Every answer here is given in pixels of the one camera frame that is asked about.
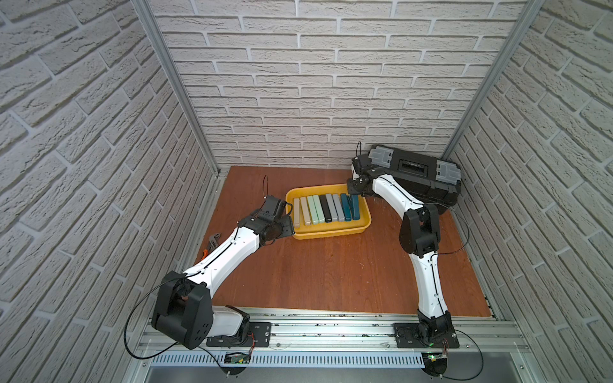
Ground black plastic toolbox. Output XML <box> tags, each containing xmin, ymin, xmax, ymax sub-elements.
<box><xmin>368</xmin><ymin>145</ymin><xmax>462</xmax><ymax>207</ymax></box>

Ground yellow plastic tray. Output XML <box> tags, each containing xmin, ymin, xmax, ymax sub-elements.
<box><xmin>286</xmin><ymin>184</ymin><xmax>372</xmax><ymax>240</ymax></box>

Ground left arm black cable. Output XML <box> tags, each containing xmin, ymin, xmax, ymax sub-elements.
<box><xmin>123</xmin><ymin>174</ymin><xmax>271</xmax><ymax>361</ymax></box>

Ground grey pruner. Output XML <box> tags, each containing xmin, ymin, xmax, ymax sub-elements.
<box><xmin>332</xmin><ymin>194</ymin><xmax>345</xmax><ymax>222</ymax></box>
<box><xmin>326</xmin><ymin>193</ymin><xmax>338</xmax><ymax>222</ymax></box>

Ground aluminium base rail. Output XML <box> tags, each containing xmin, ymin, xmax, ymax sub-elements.
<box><xmin>134</xmin><ymin>308</ymin><xmax>532</xmax><ymax>369</ymax></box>

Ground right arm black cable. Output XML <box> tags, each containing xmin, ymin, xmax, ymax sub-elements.
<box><xmin>353</xmin><ymin>140</ymin><xmax>485</xmax><ymax>382</ymax></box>

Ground aluminium corner post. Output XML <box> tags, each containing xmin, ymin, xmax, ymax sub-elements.
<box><xmin>442</xmin><ymin>0</ymin><xmax>544</xmax><ymax>161</ymax></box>
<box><xmin>132</xmin><ymin>0</ymin><xmax>221</xmax><ymax>176</ymax></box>

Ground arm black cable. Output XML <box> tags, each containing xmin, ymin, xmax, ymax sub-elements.
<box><xmin>353</xmin><ymin>140</ymin><xmax>485</xmax><ymax>382</ymax></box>
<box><xmin>123</xmin><ymin>174</ymin><xmax>271</xmax><ymax>361</ymax></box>

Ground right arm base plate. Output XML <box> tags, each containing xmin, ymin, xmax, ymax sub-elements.
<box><xmin>393</xmin><ymin>322</ymin><xmax>460</xmax><ymax>349</ymax></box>

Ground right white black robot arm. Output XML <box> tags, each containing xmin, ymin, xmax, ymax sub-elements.
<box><xmin>347</xmin><ymin>155</ymin><xmax>459</xmax><ymax>349</ymax></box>

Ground right aluminium corner post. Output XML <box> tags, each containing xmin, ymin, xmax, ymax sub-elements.
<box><xmin>442</xmin><ymin>0</ymin><xmax>544</xmax><ymax>161</ymax></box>

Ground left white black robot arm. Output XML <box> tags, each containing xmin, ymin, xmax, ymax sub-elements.
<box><xmin>151</xmin><ymin>196</ymin><xmax>295</xmax><ymax>349</ymax></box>

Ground left aluminium corner post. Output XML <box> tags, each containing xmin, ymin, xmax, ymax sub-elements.
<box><xmin>132</xmin><ymin>0</ymin><xmax>221</xmax><ymax>176</ymax></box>

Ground teal pruner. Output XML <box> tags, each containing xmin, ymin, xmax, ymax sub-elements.
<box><xmin>350</xmin><ymin>195</ymin><xmax>361</xmax><ymax>221</ymax></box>
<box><xmin>340</xmin><ymin>194</ymin><xmax>352</xmax><ymax>222</ymax></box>

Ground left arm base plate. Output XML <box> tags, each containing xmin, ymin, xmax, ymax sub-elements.
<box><xmin>206</xmin><ymin>322</ymin><xmax>271</xmax><ymax>348</ymax></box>

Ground black folding pruner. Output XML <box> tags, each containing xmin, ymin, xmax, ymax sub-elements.
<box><xmin>319</xmin><ymin>195</ymin><xmax>332</xmax><ymax>223</ymax></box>

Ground orange handled pliers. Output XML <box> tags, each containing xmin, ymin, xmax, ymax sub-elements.
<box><xmin>199</xmin><ymin>233</ymin><xmax>220</xmax><ymax>261</ymax></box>

